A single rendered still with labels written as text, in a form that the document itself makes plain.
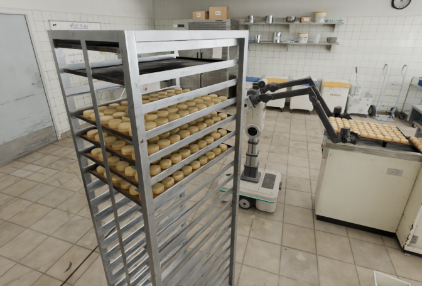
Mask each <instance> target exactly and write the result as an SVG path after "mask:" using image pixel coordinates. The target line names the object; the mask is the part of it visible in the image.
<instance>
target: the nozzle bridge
mask: <svg viewBox="0 0 422 286"><path fill-rule="evenodd" d="M421 116H422V105H417V104H412V105H411V108H410V110H409V114H408V117H407V121H409V122H413V123H414V124H415V125H417V126H418V128H417V130H416V133H415V136H414V137H419V138H422V133H420V129H421V130H422V122H421V121H420V120H419V119H420V117H421Z"/></svg>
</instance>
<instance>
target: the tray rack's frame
mask: <svg viewBox="0 0 422 286"><path fill-rule="evenodd" d="M245 32H246V31H245V30H47V33H48V38H49V41H50V46H51V51H52V54H53V59H54V62H55V67H56V70H57V75H58V80H59V83H60V88H61V91H62V96H63V101H64V104H65V109H66V112H67V117H68V122H69V125H70V130H71V133H72V138H73V143H74V146H75V151H76V154H77V159H78V164H79V167H80V172H81V175H82V180H83V183H84V188H85V193H86V196H87V201H88V204H89V209H90V214H91V217H92V222H93V225H94V230H95V235H96V238H97V243H98V246H99V251H100V256H101V259H102V264H103V267H104V272H105V277H106V280H107V285H108V286H115V283H113V284H112V285H111V284H110V283H109V280H108V278H109V277H110V276H112V275H113V274H112V272H111V273H108V272H107V271H106V266H107V265H109V264H110V260H109V261H107V262H106V261H105V260H104V258H103V255H104V254H105V253H107V248H106V249H104V250H103V249H102V248H101V247H100V242H101V241H103V240H105V237H104V235H102V236H99V235H98V234H97V229H98V228H100V227H101V226H102V223H101V221H99V222H98V223H97V222H96V221H95V220H94V215H95V214H97V213H98V212H99V209H98V206H97V207H95V208H93V207H92V206H91V204H90V200H92V199H94V198H95V192H94V191H93V192H89V191H88V190H87V186H86V185H87V184H89V183H91V182H92V178H91V174H90V175H88V176H86V175H85V174H84V173H83V170H82V168H84V167H86V166H88V165H89V164H88V160H87V157H85V158H82V157H80V156H79V153H78V150H80V149H83V148H85V147H84V141H83V139H82V138H81V139H77V138H76V137H75V135H74V132H73V131H76V130H78V129H80V124H79V120H78V118H76V119H72V118H71V117H70V113H69V111H70V110H73V109H76V107H75V101H74V98H73V97H66V96H65V92H64V89H66V88H71V84H70V78H69V75H68V74H61V73H60V71H59V67H58V66H59V65H66V61H65V56H64V52H63V49H62V48H59V49H57V48H54V46H53V41H52V40H61V39H62V40H80V42H81V46H82V51H83V55H84V62H85V68H86V71H87V78H88V82H89V87H90V94H91V98H92V104H93V108H94V114H95V120H96V124H97V130H98V134H99V139H100V146H101V150H102V156H103V160H104V166H105V172H106V176H107V182H108V186H109V192H110V196H111V202H112V208H113V212H114V218H115V222H116V228H117V234H118V238H119V244H120V248H121V254H122V260H123V264H124V270H125V274H126V280H127V286H131V282H130V278H129V272H128V268H127V261H126V255H125V251H124V245H123V240H122V234H121V228H120V224H119V217H118V213H117V207H116V200H115V197H114V190H113V186H112V180H111V173H110V170H109V163H108V159H107V153H106V146H105V142H104V135H103V132H102V125H101V121H100V115H99V108H98V105H97V98H96V94H95V88H94V81H93V77H92V71H91V67H90V60H89V54H88V50H87V44H86V40H87V41H111V42H119V43H120V48H121V57H122V66H123V71H124V80H125V85H126V94H127V103H128V108H129V117H130V122H131V131H132V136H133V145H134V154H135V159H136V168H137V174H138V183H139V191H140V197H141V206H142V211H143V220H144V229H145V234H146V243H147V249H148V258H149V266H150V272H151V281H152V283H151V284H150V285H149V286H163V284H162V279H164V278H165V277H166V276H167V274H169V273H170V272H171V271H172V269H174V268H175V267H176V266H177V264H179V262H181V261H182V259H184V257H186V256H187V254H188V253H189V251H187V252H186V253H185V252H183V253H182V254H181V255H180V256H179V257H178V258H177V259H176V260H175V261H174V262H173V263H172V264H171V265H170V266H169V267H168V268H167V269H166V270H165V271H164V272H163V273H161V267H160V256H159V250H158V239H157V233H156V222H155V216H154V205H153V194H152V188H151V177H150V171H149V160H148V149H147V142H146V131H145V125H144V114H143V103H142V97H141V86H140V79H139V69H138V58H137V51H136V42H145V41H175V40H206V39H221V38H245ZM195 259H196V256H195V255H193V256H192V258H191V259H190V260H189V261H188V262H187V263H186V264H185V265H184V266H183V267H182V268H181V269H180V271H179V272H178V273H177V274H176V275H175V276H174V277H173V278H172V279H171V280H170V281H169V282H168V283H167V284H166V285H165V286H171V285H172V283H173V282H174V281H175V280H176V279H177V278H178V277H179V276H180V275H181V274H182V273H183V272H184V271H185V270H186V269H187V268H188V266H189V265H190V264H191V263H192V262H193V261H194V260H195ZM202 263H203V261H202V260H201V261H200V262H199V263H198V264H197V266H196V267H195V268H194V269H193V270H192V271H191V272H190V273H189V274H188V275H187V276H186V278H185V279H184V280H183V281H182V282H181V284H179V286H183V284H184V283H185V282H186V281H187V280H188V279H189V278H190V277H191V276H192V274H193V273H194V272H195V271H196V270H197V268H198V267H199V266H200V265H201V264H202Z"/></svg>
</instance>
